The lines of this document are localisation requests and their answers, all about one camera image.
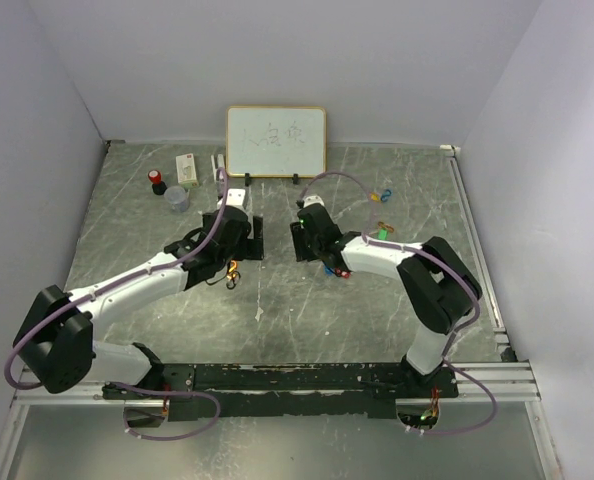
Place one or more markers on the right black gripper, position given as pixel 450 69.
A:
pixel 298 234

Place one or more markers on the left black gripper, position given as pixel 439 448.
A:
pixel 252 248

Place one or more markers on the gold S carabiner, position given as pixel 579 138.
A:
pixel 374 230

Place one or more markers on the green tag key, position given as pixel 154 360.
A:
pixel 383 233

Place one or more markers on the blue S carabiner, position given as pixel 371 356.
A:
pixel 385 196

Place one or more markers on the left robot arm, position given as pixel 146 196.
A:
pixel 59 339

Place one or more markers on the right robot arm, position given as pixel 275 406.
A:
pixel 441 289

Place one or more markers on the clear plastic cup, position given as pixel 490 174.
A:
pixel 178 198

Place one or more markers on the white green box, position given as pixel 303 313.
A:
pixel 186 170

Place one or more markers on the red black stamp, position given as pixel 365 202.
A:
pixel 157 183

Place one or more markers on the small whiteboard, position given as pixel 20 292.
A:
pixel 275 141

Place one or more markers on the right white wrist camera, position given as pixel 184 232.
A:
pixel 309 200

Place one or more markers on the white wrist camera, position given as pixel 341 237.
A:
pixel 309 200
pixel 235 197

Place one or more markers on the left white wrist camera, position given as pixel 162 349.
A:
pixel 235 197

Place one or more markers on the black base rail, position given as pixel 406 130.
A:
pixel 307 389

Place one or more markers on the right aluminium side rail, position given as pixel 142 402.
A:
pixel 510 380

